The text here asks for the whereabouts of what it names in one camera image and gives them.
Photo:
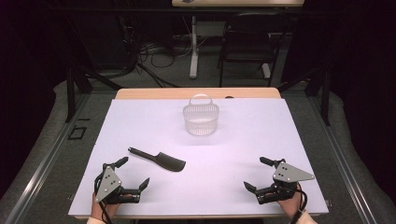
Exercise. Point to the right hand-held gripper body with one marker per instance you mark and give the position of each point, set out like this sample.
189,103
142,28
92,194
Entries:
289,173

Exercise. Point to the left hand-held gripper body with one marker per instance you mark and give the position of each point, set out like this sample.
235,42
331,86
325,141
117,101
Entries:
107,183

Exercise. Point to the black spatula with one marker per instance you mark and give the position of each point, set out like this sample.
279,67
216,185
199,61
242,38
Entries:
169,163

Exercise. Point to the white plastic basket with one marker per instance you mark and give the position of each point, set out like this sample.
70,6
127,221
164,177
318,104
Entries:
200,124

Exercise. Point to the person's left hand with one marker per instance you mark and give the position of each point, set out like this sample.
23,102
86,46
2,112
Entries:
100,211

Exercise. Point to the person's right hand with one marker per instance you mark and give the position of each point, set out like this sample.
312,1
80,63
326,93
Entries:
292,207

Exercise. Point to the white table mat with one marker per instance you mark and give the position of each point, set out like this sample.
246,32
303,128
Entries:
218,161

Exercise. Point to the short black tape strip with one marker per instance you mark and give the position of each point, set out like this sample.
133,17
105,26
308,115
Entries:
84,119

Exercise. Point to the wooden table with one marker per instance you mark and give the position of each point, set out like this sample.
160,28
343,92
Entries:
155,93

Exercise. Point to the black metal stand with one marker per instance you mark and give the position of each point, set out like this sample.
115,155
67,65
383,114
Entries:
71,93
325,99

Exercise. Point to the black chair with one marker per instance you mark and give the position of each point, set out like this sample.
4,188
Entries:
249,43

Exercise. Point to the white-legged desk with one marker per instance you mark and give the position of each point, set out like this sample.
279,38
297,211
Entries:
194,62

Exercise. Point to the grey metal floor rail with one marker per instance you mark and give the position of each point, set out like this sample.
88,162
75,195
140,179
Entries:
46,161
342,161

